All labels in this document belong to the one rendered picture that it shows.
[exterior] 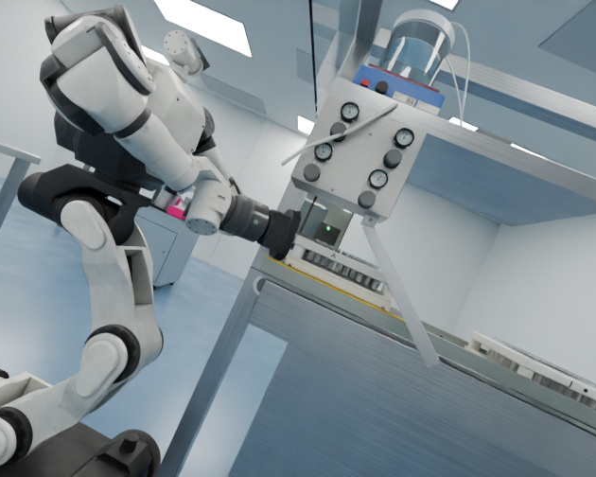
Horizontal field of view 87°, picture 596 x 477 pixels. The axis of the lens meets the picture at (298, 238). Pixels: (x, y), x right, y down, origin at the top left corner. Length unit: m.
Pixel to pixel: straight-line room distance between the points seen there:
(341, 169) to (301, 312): 0.31
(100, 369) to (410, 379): 0.70
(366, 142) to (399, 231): 5.44
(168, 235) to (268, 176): 3.05
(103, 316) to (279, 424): 0.51
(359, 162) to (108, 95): 0.44
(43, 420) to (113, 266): 0.43
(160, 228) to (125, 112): 2.87
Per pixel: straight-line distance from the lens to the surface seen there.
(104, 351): 0.91
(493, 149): 0.75
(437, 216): 6.35
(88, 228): 0.93
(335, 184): 0.66
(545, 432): 0.87
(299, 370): 0.76
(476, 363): 0.77
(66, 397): 1.03
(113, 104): 0.55
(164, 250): 3.37
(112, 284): 0.93
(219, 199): 0.65
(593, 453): 0.93
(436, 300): 6.40
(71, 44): 0.62
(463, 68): 1.19
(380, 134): 0.69
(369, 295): 0.70
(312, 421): 0.80
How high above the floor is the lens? 1.03
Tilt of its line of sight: 1 degrees up
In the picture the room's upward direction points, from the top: 24 degrees clockwise
